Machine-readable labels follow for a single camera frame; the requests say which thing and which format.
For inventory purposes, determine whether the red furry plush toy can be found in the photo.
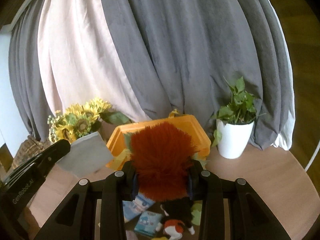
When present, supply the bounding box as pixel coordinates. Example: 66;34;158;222
131;122;197;202

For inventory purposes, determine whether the blue vehicle print cloth book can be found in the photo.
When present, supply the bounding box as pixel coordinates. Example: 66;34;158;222
123;193;155;223

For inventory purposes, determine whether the orange plastic crate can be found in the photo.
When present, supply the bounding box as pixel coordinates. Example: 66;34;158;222
106;114;211;170

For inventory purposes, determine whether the black white mouse plush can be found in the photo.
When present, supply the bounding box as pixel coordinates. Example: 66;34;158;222
156;197;195;239

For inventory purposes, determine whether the teal cartoon tissue pack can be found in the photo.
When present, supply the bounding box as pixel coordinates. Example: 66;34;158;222
134;211;163;237

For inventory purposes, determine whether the grey metal flower bucket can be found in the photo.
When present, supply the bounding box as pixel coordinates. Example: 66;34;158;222
57;132;114;178

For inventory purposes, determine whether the patterned woven cushion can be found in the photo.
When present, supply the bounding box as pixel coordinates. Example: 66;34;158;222
11;135;51;169

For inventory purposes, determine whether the white plant pot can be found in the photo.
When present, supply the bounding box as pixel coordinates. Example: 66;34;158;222
217;119;254;159

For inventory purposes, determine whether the yellow makeup sponge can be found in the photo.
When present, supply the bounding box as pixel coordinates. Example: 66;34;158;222
151;237;168;240

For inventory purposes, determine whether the yellow sunflower bouquet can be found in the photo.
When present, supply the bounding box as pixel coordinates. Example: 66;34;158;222
47;98;132;143

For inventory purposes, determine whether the green leafy plant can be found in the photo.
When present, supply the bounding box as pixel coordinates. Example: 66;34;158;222
210;75;261;148

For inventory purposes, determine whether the pink sheer curtain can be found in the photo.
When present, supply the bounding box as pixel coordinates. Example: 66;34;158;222
37;0;148;121

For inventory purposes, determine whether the grey curtain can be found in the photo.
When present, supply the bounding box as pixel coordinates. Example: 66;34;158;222
9;0;295;150

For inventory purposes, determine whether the white cable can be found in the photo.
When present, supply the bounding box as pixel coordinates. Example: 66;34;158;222
304;139;320;172

